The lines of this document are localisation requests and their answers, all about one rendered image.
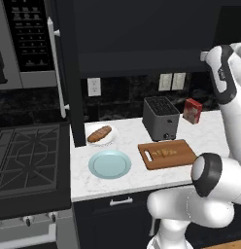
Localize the wooden cutting board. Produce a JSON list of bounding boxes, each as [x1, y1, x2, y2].
[[137, 138, 199, 171]]

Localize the dark base cabinet door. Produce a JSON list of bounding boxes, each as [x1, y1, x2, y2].
[[73, 207, 156, 249]]

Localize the red box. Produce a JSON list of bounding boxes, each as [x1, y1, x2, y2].
[[182, 97, 204, 125]]

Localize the grey toaster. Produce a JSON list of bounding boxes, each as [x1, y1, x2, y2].
[[141, 95, 182, 143]]

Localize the dark wall cabinet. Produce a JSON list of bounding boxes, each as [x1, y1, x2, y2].
[[73, 0, 241, 79]]

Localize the wooden surface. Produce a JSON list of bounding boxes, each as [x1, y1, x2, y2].
[[199, 238, 241, 249]]

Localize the brown baguette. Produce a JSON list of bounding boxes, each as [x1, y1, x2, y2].
[[86, 124, 113, 144]]

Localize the dark open cabinet door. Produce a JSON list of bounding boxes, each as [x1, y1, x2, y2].
[[44, 0, 86, 148]]

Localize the dark drawer front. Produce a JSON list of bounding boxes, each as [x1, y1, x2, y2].
[[90, 190, 154, 213]]

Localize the black gas stove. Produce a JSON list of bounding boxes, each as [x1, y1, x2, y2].
[[0, 121, 78, 249]]

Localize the white plate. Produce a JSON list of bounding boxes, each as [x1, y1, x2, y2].
[[85, 124, 121, 147]]

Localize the white cabinet door handle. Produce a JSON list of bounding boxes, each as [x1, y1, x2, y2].
[[47, 17, 70, 120]]

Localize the white drawer handle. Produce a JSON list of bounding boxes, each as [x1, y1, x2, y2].
[[109, 196, 134, 207]]

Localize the silver stove knob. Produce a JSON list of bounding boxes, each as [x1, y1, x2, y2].
[[49, 211, 59, 224], [22, 216, 33, 228]]

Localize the white wall outlet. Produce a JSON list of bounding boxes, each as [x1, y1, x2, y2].
[[86, 77, 103, 98]]

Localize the light blue plate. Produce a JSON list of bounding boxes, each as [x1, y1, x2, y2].
[[87, 149, 133, 180]]

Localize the white base cabinet handle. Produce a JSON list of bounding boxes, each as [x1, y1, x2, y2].
[[148, 216, 157, 237]]

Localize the white light switch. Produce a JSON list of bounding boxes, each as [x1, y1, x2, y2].
[[157, 73, 173, 92], [171, 72, 188, 91]]

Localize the stainless microwave oven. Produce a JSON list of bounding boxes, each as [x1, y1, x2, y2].
[[0, 0, 62, 91]]

